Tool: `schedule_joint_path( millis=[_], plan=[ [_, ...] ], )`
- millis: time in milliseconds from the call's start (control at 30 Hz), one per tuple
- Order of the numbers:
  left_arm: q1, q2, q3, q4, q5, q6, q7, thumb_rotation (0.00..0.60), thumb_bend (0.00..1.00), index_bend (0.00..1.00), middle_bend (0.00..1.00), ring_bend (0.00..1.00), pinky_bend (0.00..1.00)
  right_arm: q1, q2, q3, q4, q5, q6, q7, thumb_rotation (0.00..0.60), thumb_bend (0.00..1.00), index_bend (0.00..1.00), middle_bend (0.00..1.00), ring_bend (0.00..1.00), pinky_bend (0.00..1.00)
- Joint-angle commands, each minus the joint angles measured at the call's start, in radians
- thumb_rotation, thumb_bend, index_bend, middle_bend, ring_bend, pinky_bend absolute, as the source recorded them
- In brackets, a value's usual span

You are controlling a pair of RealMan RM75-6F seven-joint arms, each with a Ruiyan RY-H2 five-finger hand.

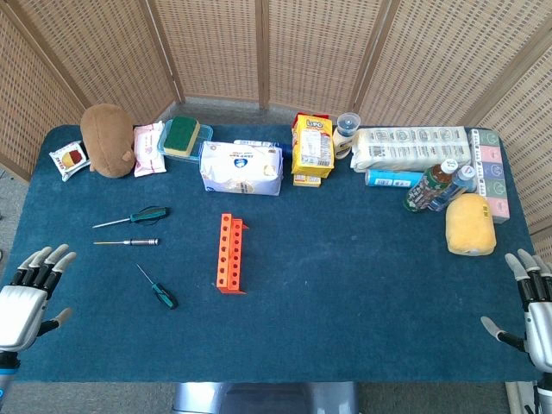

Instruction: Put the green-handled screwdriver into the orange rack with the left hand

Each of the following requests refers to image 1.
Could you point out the yellow plush bread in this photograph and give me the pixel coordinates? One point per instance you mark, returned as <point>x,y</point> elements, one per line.
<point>470,224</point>

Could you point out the long white paper towel pack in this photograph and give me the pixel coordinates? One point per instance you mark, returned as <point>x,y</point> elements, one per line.
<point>409,148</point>

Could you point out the blue white flat pack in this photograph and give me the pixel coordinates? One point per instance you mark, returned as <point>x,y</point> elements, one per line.
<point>254,143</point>

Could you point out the green tea bottle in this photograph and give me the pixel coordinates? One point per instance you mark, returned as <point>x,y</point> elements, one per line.
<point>424,192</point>

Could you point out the pink white wipes packet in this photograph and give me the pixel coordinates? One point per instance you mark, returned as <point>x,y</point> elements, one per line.
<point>147,146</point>

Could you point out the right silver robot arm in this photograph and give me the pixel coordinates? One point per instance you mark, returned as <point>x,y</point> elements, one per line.
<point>544,392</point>

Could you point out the light blue cylinder can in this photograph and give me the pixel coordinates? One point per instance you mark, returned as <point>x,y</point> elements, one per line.
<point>388,179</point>

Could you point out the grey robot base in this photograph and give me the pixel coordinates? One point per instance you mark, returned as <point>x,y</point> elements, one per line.
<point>263,399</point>

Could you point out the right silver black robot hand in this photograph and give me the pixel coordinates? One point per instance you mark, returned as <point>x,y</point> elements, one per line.
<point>539,323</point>

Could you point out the white blue tissue pack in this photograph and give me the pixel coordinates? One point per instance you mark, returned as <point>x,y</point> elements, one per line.
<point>241,170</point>

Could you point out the small green black screwdriver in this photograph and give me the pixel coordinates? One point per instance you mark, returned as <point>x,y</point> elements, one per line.
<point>166,296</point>

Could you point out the blue carpet table cover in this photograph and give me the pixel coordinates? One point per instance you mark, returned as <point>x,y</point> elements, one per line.
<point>323,280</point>

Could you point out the multicolour pocket tissue pack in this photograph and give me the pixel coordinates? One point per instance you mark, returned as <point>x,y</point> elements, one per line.
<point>493,172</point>

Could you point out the mayonnaise bottle with clear cap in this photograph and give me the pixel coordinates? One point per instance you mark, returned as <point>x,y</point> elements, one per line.
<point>345,140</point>

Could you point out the green yellow sponge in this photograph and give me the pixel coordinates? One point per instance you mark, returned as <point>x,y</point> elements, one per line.
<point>181,134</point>

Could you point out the yellow Lipo snack bag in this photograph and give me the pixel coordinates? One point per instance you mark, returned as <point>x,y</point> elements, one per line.
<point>312,146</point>

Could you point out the blue label water bottle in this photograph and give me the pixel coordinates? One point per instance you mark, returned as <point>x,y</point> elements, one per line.
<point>464,174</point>

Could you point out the brown plush toy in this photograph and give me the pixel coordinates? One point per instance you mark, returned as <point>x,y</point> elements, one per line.
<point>108,138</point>

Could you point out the clear blue plastic container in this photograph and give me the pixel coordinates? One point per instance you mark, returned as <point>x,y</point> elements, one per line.
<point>206,134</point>

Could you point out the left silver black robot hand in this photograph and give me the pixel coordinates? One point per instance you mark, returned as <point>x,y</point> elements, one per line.
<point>19,310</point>

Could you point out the white red yellow snack packet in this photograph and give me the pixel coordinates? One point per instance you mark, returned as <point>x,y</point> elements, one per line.
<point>69,158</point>

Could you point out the silver metal screwdriver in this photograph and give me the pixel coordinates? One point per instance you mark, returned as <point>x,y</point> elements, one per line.
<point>142,242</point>

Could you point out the wicker folding screen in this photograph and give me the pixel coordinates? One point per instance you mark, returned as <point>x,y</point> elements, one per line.
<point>310,47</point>

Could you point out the large green black screwdriver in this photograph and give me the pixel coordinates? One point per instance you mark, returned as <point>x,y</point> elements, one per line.
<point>151,213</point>

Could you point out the orange test tube rack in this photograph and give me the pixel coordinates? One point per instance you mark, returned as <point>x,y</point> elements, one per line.
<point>224,250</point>

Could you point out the small yellow box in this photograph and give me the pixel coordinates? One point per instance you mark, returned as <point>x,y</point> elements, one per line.
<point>307,181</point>

